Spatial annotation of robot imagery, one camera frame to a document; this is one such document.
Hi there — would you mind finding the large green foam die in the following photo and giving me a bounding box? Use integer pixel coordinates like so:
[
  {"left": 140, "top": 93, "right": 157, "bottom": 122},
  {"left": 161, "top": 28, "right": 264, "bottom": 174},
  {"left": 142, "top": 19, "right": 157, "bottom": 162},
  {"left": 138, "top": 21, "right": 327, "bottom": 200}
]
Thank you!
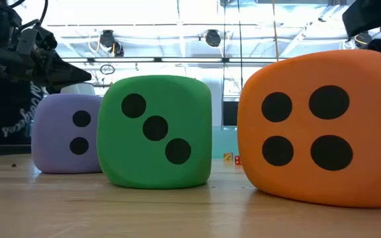
[{"left": 96, "top": 75, "right": 213, "bottom": 190}]

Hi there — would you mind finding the large purple foam die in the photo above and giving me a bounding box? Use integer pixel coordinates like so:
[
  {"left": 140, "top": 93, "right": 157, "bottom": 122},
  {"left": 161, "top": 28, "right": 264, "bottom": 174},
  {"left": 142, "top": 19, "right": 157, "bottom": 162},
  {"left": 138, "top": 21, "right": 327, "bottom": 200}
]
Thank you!
[{"left": 30, "top": 93, "right": 104, "bottom": 175}]

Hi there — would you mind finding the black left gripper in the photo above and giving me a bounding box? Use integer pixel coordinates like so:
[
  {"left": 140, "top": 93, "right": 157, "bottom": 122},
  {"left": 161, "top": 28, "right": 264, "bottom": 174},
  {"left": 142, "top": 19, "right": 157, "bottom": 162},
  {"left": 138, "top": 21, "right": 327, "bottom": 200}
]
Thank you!
[{"left": 0, "top": 25, "right": 93, "bottom": 94}]

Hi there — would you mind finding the black monitor screen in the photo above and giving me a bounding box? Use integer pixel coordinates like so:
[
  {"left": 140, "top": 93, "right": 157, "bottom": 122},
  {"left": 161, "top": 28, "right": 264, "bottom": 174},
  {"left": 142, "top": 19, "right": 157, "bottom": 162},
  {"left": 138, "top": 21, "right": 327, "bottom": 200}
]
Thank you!
[{"left": 222, "top": 100, "right": 239, "bottom": 127}]

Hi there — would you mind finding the teal plastic bin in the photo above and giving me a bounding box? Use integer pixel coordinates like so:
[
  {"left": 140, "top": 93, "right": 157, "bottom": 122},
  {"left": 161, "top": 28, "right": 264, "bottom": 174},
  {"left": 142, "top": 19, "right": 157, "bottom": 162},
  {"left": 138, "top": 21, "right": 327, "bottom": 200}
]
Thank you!
[{"left": 211, "top": 126, "right": 239, "bottom": 159}]

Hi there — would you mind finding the black ceiling spotlight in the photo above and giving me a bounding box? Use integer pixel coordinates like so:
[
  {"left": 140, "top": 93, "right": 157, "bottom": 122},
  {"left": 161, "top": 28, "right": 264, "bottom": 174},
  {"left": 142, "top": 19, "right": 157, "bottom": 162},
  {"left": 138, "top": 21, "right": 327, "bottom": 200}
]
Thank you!
[
  {"left": 353, "top": 31, "right": 374, "bottom": 50},
  {"left": 99, "top": 29, "right": 125, "bottom": 58},
  {"left": 204, "top": 29, "right": 222, "bottom": 48}
]

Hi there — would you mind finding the large orange foam die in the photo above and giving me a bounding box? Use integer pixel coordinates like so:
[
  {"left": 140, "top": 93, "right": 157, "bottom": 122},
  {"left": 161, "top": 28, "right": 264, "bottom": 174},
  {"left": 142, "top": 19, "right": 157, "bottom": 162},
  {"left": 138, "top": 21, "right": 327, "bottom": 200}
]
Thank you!
[{"left": 237, "top": 49, "right": 381, "bottom": 209}]

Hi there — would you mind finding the black cable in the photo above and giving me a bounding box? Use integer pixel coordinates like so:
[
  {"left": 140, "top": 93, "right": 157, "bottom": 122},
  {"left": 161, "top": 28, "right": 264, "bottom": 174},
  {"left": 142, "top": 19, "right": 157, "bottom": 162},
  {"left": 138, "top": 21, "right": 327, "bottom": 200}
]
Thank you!
[{"left": 236, "top": 0, "right": 244, "bottom": 100}]

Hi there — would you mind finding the yellow cable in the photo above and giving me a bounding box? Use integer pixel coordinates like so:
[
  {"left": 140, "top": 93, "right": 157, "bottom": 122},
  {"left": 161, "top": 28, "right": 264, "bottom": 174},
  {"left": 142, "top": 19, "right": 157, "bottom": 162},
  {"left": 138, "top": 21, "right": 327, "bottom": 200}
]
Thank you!
[{"left": 271, "top": 0, "right": 280, "bottom": 63}]

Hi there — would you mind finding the white camera on stand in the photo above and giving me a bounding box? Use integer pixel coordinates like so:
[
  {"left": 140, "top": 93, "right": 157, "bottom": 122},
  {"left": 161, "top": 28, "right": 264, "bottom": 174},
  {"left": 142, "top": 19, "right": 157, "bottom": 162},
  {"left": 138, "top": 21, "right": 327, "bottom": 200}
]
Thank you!
[{"left": 60, "top": 82, "right": 97, "bottom": 97}]

